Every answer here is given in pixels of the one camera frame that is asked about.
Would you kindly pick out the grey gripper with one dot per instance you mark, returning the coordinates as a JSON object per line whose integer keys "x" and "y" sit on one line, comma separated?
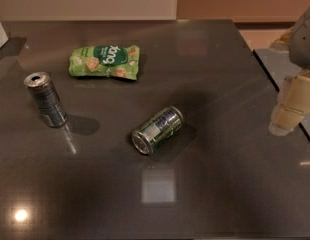
{"x": 303, "y": 42}

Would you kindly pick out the green soda can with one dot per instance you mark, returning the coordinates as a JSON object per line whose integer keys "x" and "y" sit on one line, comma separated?
{"x": 153, "y": 133}

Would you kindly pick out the dark grey upright can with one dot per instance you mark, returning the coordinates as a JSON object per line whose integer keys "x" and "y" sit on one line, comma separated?
{"x": 41, "y": 88}

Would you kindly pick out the grey side table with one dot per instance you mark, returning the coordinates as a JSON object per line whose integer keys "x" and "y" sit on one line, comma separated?
{"x": 292, "y": 109}

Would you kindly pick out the green snack bag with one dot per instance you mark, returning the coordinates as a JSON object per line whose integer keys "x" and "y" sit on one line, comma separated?
{"x": 105, "y": 61}

